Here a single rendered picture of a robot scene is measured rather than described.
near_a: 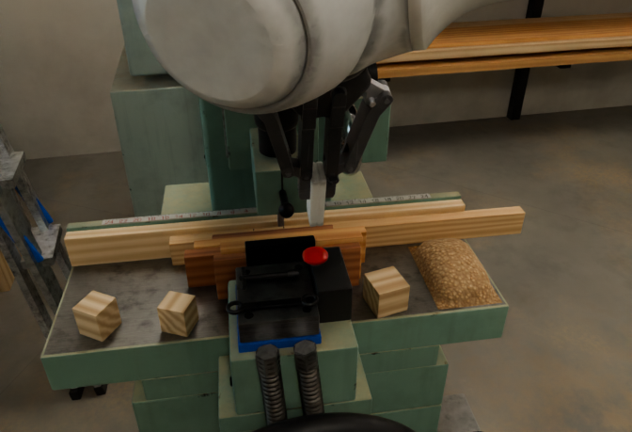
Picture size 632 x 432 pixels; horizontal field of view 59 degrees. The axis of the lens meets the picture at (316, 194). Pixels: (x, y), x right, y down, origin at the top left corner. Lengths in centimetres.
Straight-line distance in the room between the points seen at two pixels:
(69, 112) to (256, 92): 305
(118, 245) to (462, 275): 49
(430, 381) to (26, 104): 276
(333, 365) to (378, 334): 14
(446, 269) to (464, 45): 220
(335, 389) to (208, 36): 52
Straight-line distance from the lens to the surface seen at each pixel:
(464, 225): 89
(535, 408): 190
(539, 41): 311
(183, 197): 120
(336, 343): 63
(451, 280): 78
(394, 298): 74
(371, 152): 96
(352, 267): 77
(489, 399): 188
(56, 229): 175
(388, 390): 85
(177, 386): 79
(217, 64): 21
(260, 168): 72
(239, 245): 75
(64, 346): 77
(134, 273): 85
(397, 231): 86
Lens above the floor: 142
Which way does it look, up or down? 32 degrees down
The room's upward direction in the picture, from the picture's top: straight up
